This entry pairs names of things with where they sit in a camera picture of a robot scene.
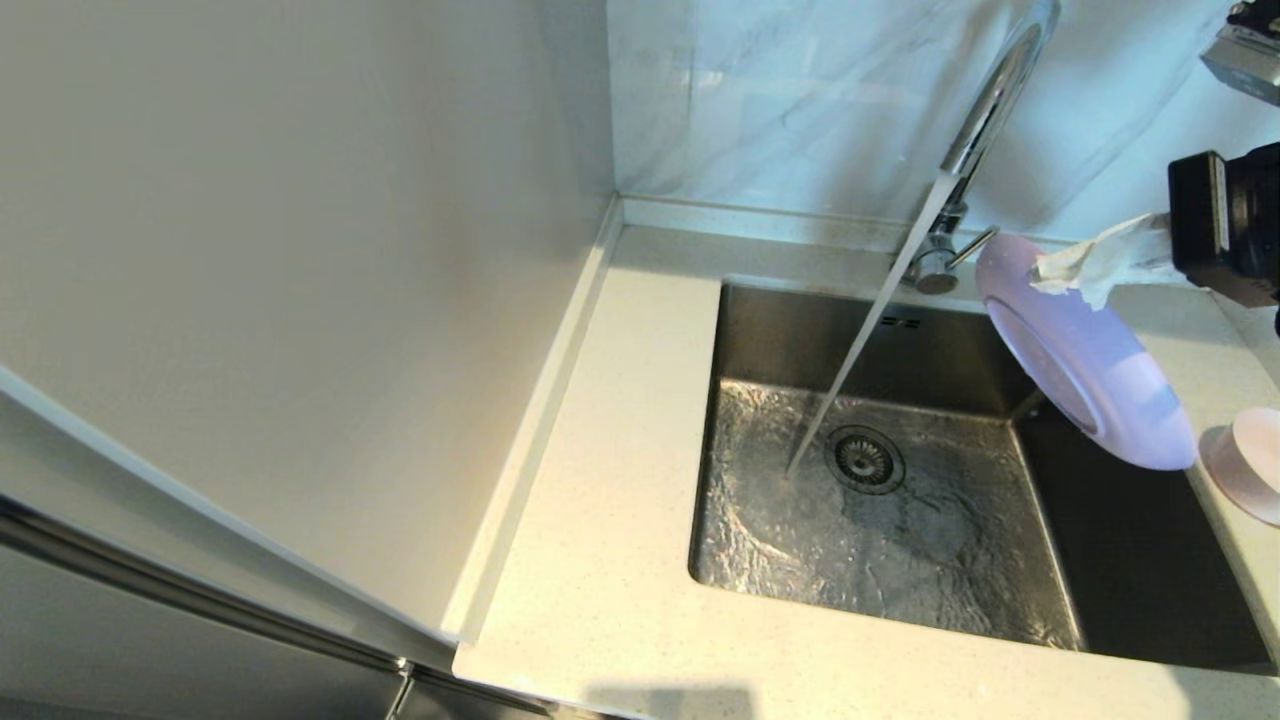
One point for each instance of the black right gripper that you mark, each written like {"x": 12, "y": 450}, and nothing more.
{"x": 1240, "y": 220}

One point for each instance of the purple plastic plate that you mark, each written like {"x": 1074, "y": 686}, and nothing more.
{"x": 1100, "y": 380}

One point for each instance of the chrome gooseneck faucet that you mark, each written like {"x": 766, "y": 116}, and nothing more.
{"x": 990, "y": 100}

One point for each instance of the stainless steel sink basin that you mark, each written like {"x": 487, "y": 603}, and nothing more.
{"x": 780, "y": 340}

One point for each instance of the pink plastic cup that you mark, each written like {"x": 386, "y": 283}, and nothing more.
{"x": 1255, "y": 465}

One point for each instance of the round metal drain strainer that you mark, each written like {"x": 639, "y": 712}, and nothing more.
{"x": 865, "y": 460}

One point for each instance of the white tall cabinet side panel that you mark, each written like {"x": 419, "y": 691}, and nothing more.
{"x": 300, "y": 250}

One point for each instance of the grey upper cabinet door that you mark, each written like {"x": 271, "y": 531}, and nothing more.
{"x": 100, "y": 470}

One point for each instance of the grey cabinet door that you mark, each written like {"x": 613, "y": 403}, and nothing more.
{"x": 150, "y": 660}
{"x": 100, "y": 470}

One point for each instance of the grey lower cabinet door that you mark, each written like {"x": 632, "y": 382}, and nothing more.
{"x": 150, "y": 660}

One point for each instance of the metal door trim rail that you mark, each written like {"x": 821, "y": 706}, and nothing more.
{"x": 150, "y": 570}

